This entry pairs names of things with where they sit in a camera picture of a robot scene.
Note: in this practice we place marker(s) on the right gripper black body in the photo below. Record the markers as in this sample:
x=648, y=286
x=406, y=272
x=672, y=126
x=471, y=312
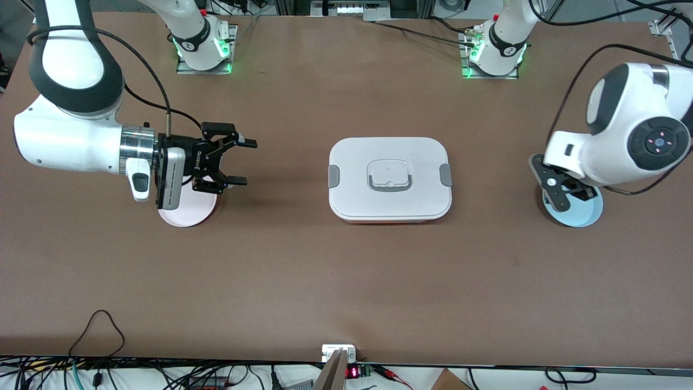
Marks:
x=196, y=160

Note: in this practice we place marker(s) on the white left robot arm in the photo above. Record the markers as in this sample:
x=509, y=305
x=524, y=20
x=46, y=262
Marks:
x=612, y=151

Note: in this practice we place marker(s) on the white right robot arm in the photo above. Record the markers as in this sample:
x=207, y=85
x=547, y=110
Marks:
x=70, y=141

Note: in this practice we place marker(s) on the white lunch box grey latches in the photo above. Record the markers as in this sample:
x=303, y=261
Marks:
x=390, y=206

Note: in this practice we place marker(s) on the white socket box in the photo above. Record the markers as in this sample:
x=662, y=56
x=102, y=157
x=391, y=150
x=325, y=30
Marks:
x=331, y=349

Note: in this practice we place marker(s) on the light blue round plate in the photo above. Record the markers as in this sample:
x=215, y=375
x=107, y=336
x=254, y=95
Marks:
x=587, y=216

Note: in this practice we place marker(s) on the pink round plate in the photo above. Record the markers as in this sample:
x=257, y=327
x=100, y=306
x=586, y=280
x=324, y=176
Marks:
x=189, y=214

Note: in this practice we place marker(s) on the black power strip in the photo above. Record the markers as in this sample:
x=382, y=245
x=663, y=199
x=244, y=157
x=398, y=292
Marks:
x=208, y=384

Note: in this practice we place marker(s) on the brown cardboard piece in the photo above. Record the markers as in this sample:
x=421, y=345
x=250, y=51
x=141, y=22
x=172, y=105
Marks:
x=449, y=382

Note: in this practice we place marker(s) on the grey metal bar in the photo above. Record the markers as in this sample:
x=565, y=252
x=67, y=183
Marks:
x=330, y=376

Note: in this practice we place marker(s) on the red LED display module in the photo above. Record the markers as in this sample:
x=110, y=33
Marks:
x=354, y=371

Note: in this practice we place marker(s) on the red test leads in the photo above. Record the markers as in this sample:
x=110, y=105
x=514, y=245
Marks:
x=392, y=374

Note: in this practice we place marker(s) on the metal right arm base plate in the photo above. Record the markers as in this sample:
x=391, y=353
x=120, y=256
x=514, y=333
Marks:
x=181, y=69

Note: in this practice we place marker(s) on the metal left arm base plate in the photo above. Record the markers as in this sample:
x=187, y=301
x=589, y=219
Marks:
x=465, y=73

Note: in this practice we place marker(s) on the aluminium frame with connectors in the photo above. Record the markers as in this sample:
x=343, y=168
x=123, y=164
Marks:
x=346, y=10

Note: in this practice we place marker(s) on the aluminium corner bracket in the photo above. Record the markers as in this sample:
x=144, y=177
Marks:
x=663, y=32

